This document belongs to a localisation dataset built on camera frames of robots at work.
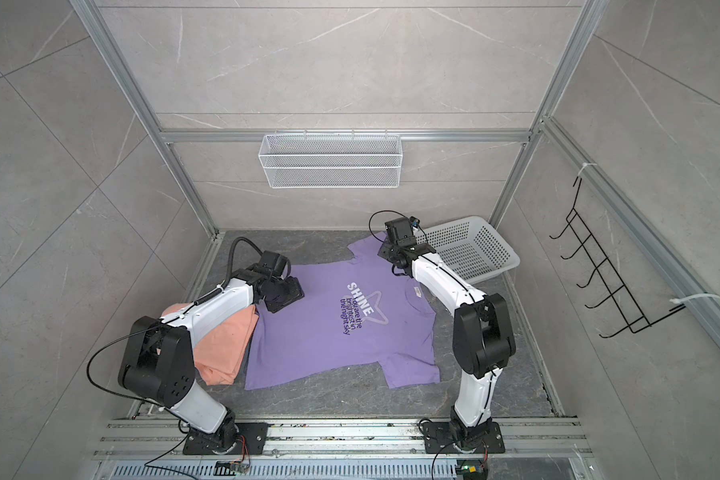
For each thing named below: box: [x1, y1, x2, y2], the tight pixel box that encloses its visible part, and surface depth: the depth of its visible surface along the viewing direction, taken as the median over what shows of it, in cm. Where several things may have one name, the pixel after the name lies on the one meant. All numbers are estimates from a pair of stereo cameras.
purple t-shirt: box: [245, 232, 441, 391], surface depth 91 cm
